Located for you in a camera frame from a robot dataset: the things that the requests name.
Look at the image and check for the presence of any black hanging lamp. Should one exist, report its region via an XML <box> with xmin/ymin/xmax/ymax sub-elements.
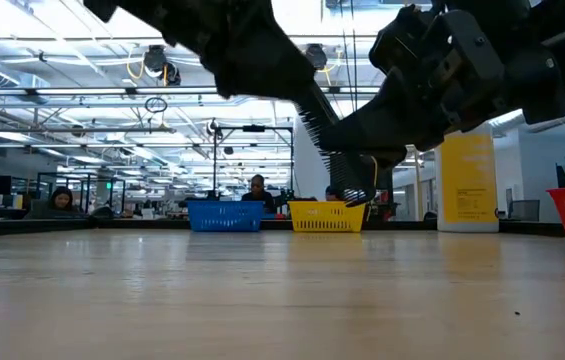
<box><xmin>304</xmin><ymin>43</ymin><xmax>329</xmax><ymax>72</ymax></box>
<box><xmin>142</xmin><ymin>44</ymin><xmax>182</xmax><ymax>87</ymax></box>

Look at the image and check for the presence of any white yellow wipes canister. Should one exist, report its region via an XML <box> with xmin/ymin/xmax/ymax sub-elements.
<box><xmin>433</xmin><ymin>122</ymin><xmax>501</xmax><ymax>234</ymax></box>

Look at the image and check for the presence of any black aluminium table frame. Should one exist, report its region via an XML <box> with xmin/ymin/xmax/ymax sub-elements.
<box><xmin>0</xmin><ymin>217</ymin><xmax>565</xmax><ymax>239</ymax></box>

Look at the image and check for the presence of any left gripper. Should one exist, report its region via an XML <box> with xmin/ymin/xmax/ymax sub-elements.
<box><xmin>83</xmin><ymin>0</ymin><xmax>316</xmax><ymax>101</ymax></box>

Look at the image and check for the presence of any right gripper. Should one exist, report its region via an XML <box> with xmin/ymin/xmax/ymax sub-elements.
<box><xmin>318</xmin><ymin>0</ymin><xmax>565</xmax><ymax>169</ymax></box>

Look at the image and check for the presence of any black mesh chair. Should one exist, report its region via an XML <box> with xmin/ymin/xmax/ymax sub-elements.
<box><xmin>505</xmin><ymin>198</ymin><xmax>542</xmax><ymax>223</ymax></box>

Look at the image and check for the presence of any blue plastic basket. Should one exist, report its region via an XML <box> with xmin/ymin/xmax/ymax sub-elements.
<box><xmin>186</xmin><ymin>199</ymin><xmax>266</xmax><ymax>233</ymax></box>

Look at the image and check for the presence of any black station frame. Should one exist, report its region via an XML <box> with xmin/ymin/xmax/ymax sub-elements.
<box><xmin>210</xmin><ymin>124</ymin><xmax>296</xmax><ymax>201</ymax></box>

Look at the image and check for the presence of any yellow plastic basket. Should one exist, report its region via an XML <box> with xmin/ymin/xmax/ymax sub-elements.
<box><xmin>287</xmin><ymin>200</ymin><xmax>367</xmax><ymax>234</ymax></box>

